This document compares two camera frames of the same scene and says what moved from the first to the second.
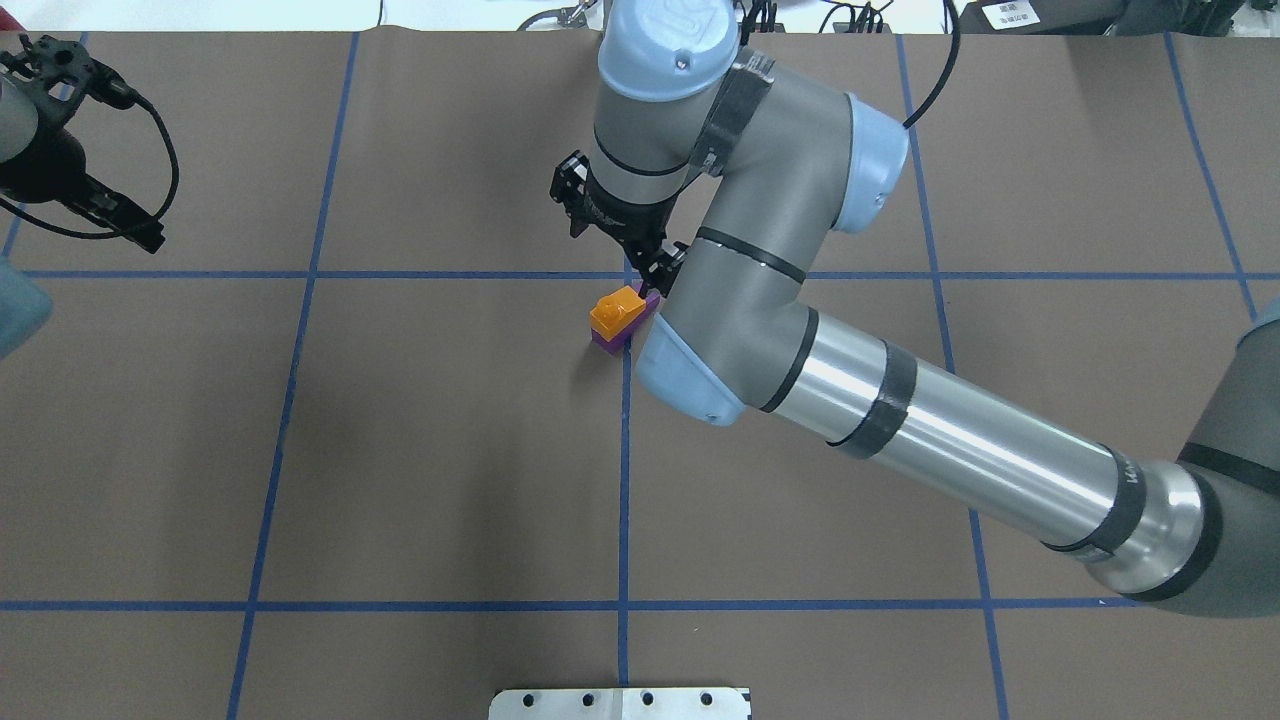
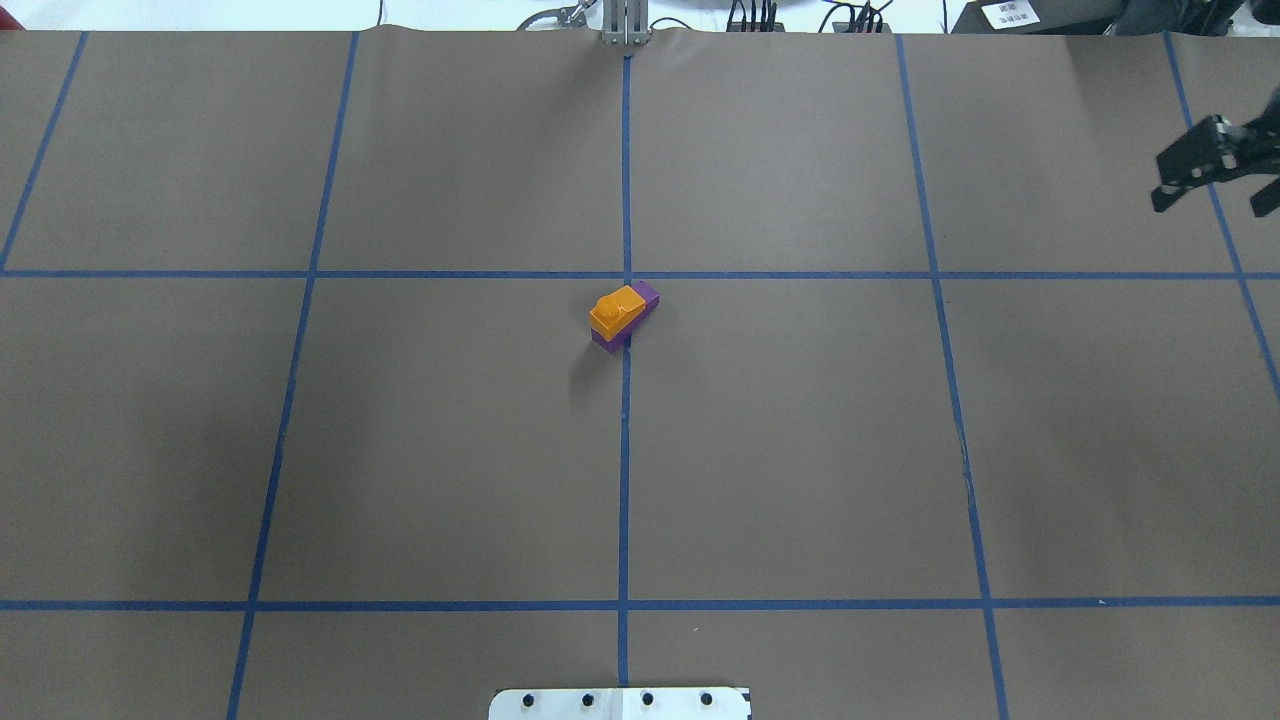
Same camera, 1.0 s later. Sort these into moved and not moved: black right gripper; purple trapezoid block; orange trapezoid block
Moved: black right gripper
Not moved: purple trapezoid block; orange trapezoid block
